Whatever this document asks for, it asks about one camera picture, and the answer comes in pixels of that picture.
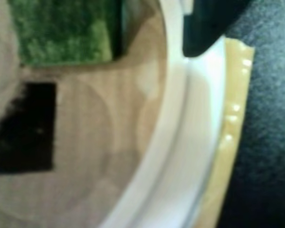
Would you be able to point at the teal dotted gripper finger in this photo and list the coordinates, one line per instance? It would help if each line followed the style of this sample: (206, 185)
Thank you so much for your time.
(204, 26)

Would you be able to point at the green square wooden block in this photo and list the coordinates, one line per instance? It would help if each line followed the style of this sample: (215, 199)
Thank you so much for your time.
(61, 31)

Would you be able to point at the long masking tape strip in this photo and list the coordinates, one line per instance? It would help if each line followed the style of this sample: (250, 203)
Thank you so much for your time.
(235, 95)

